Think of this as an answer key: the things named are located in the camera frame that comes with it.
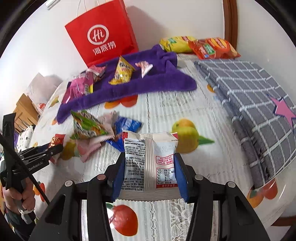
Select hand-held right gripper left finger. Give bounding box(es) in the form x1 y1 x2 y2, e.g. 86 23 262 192
29 152 126 241

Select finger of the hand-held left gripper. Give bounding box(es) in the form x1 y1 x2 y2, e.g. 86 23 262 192
17 144 64 163

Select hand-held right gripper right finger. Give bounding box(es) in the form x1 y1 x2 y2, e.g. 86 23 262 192
173 153 271 241

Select red orange snack packet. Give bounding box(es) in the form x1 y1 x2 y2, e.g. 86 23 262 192
48 134 67 165

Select white red label snack packet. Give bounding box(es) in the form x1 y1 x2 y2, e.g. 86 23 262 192
119 130 180 201

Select light pink peach snack packet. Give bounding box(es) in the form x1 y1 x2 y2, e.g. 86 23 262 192
76 136 111 163

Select small white pink snack packet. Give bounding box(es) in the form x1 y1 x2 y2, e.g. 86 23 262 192
135 61 153 78

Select person's left hand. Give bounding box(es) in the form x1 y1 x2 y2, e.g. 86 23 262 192
2 178 36 215

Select white spotted cloth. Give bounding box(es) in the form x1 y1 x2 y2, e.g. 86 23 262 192
14 125 36 150

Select fruit print tablecloth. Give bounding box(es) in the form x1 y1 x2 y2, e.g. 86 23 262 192
26 52 296 241

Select wooden chair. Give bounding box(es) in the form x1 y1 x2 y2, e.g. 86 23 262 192
13 93 40 133

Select green triangular snack packet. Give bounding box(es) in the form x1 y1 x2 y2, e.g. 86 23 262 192
70 110 110 140

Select blue snack packet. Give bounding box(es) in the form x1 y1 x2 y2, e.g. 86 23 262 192
106 116 142 152

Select pale pink snack packet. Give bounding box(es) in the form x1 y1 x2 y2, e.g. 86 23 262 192
96 111 120 139

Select white shopping bag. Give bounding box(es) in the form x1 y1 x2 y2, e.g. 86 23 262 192
25 72 64 115

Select magenta snack bag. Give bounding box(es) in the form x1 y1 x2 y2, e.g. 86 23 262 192
60 72 95 105

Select pink triangular snack packet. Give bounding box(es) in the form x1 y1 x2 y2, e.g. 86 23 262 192
86 64 108 82

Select purple towel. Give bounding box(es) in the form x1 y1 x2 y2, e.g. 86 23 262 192
57 44 197 124

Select yellow triangular snack packet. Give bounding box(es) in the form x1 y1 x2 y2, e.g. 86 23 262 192
108 56 136 85

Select brown wooden baseboard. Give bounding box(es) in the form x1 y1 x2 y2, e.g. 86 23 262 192
269 206 296 229

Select grey plaid cloth pink star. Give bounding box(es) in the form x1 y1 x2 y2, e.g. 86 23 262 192
194 58 296 189

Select orange chip bag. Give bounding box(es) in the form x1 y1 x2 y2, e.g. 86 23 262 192
188 37 241 60

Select yellow chip bag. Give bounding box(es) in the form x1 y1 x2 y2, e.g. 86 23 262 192
159 35 197 53

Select red paper bag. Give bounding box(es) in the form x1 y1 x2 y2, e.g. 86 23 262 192
64 0 139 67

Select black cable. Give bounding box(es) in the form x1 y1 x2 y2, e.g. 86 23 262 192
0 133 50 205

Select white light switch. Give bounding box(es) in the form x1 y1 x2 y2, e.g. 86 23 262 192
45 0 58 11

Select brown wooden door frame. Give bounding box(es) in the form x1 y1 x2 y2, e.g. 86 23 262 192
223 0 238 50

